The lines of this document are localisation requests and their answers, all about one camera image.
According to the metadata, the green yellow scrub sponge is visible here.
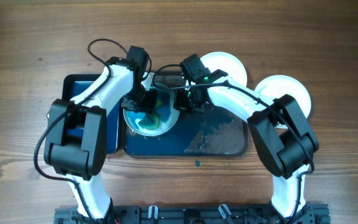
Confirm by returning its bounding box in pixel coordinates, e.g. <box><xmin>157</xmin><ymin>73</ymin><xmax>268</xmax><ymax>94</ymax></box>
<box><xmin>139</xmin><ymin>94</ymin><xmax>163</xmax><ymax>130</ymax></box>

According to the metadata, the white plate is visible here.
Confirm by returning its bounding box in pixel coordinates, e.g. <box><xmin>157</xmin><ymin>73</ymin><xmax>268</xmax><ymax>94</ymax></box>
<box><xmin>123</xmin><ymin>87</ymin><xmax>180</xmax><ymax>137</ymax></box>
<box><xmin>255</xmin><ymin>75</ymin><xmax>312</xmax><ymax>118</ymax></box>
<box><xmin>201</xmin><ymin>52</ymin><xmax>247</xmax><ymax>86</ymax></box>

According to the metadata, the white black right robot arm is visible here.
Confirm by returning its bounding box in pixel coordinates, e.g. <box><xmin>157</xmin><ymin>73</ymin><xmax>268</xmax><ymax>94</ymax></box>
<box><xmin>179</xmin><ymin>52</ymin><xmax>319</xmax><ymax>223</ymax></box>

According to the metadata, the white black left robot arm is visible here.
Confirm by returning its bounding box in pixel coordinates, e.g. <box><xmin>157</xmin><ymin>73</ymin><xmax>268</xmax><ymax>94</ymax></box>
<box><xmin>43</xmin><ymin>46</ymin><xmax>157</xmax><ymax>223</ymax></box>

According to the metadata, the large dark serving tray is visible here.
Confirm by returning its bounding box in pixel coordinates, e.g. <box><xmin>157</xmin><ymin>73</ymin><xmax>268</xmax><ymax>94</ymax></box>
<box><xmin>121</xmin><ymin>70</ymin><xmax>250</xmax><ymax>158</ymax></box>

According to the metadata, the small black water tray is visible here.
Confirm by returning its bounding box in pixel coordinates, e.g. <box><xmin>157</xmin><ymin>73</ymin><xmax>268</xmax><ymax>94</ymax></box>
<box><xmin>62</xmin><ymin>74</ymin><xmax>122</xmax><ymax>154</ymax></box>

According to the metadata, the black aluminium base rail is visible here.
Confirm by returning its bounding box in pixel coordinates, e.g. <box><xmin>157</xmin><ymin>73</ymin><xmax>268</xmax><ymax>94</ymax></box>
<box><xmin>53</xmin><ymin>203</ymin><xmax>331</xmax><ymax>224</ymax></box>

